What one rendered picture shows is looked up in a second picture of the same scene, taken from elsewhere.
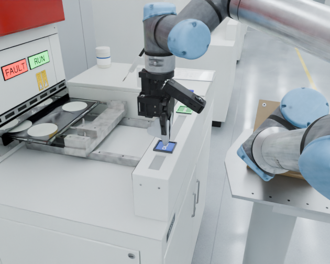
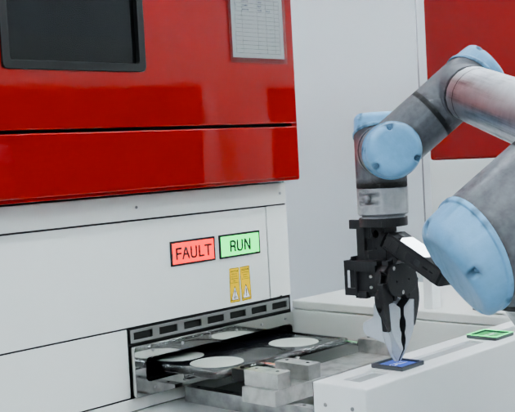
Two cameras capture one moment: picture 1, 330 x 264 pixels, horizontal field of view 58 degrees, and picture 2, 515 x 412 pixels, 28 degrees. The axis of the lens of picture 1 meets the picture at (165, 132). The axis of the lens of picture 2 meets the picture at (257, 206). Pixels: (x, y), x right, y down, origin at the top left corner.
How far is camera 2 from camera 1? 0.88 m
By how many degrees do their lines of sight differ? 37
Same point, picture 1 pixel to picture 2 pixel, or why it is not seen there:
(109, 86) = (369, 306)
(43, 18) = (254, 171)
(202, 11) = (410, 112)
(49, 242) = not seen: outside the picture
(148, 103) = (360, 270)
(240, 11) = (454, 106)
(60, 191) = not seen: outside the picture
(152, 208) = not seen: outside the picture
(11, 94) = (177, 293)
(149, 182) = (338, 398)
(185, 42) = (375, 150)
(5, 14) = (190, 158)
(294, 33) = (489, 119)
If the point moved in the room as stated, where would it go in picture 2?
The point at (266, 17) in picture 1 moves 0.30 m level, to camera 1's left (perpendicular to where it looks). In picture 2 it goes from (470, 106) to (254, 121)
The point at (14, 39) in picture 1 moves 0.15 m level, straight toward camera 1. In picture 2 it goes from (202, 202) to (195, 206)
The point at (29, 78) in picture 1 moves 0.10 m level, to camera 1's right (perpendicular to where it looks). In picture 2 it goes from (216, 274) to (260, 274)
